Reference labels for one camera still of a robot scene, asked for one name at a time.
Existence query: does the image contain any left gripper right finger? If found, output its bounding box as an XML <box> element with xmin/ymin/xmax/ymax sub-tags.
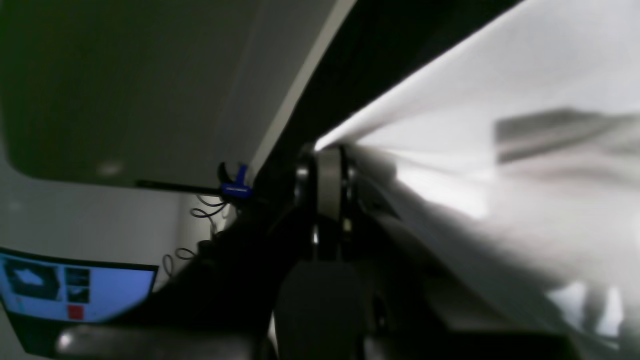
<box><xmin>342</xmin><ymin>148</ymin><xmax>580</xmax><ymax>360</ymax></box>

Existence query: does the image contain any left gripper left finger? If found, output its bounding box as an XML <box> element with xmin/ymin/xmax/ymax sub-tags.
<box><xmin>273</xmin><ymin>145</ymin><xmax>366</xmax><ymax>360</ymax></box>

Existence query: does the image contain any white printed t-shirt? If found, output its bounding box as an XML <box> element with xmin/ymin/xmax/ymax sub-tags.
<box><xmin>315</xmin><ymin>0</ymin><xmax>639</xmax><ymax>360</ymax></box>

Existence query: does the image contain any blue clamp top left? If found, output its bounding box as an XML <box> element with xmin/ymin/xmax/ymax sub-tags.
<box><xmin>217</xmin><ymin>162</ymin><xmax>253</xmax><ymax>199</ymax></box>

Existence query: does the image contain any black table cloth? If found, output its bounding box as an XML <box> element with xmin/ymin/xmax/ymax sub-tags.
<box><xmin>240</xmin><ymin>0</ymin><xmax>517</xmax><ymax>221</ymax></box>

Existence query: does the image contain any computer monitor screen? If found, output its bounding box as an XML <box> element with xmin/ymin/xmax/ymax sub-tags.
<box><xmin>0</xmin><ymin>248</ymin><xmax>159</xmax><ymax>322</ymax></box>

